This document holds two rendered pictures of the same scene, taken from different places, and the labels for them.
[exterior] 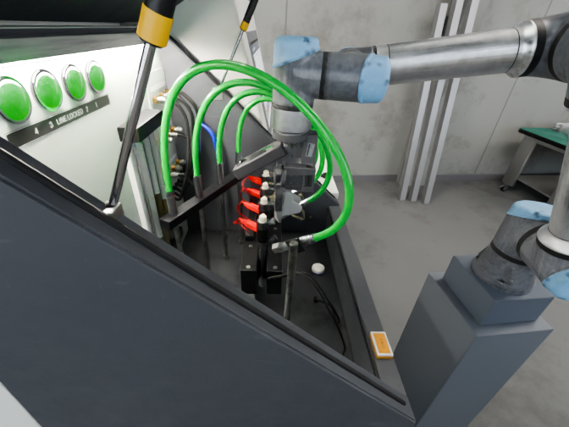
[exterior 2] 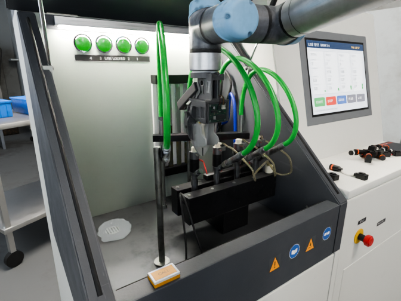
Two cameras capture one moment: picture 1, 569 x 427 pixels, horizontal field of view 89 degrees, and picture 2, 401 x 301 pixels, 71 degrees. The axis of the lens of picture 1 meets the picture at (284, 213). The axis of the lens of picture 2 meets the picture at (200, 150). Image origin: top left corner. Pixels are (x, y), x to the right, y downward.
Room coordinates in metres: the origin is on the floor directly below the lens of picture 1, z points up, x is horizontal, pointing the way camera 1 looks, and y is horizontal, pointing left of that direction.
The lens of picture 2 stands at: (0.19, -0.59, 1.31)
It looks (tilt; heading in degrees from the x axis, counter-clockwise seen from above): 16 degrees down; 59
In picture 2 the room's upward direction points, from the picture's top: straight up
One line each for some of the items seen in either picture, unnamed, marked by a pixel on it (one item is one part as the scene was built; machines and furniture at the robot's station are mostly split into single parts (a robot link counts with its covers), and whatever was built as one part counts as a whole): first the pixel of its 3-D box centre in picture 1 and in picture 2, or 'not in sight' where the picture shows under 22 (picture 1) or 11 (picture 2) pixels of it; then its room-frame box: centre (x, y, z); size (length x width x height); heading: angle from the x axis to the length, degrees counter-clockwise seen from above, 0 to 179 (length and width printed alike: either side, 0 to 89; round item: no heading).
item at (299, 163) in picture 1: (292, 159); (206, 98); (0.55, -0.01, 1.24); 0.09 x 0.08 x 0.12; 93
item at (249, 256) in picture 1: (263, 248); (226, 200); (0.67, 0.06, 0.91); 0.34 x 0.10 x 0.15; 3
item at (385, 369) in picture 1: (348, 289); (250, 267); (0.56, -0.19, 0.87); 0.62 x 0.04 x 0.16; 3
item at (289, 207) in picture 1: (288, 208); (200, 141); (0.53, -0.01, 1.13); 0.06 x 0.03 x 0.09; 93
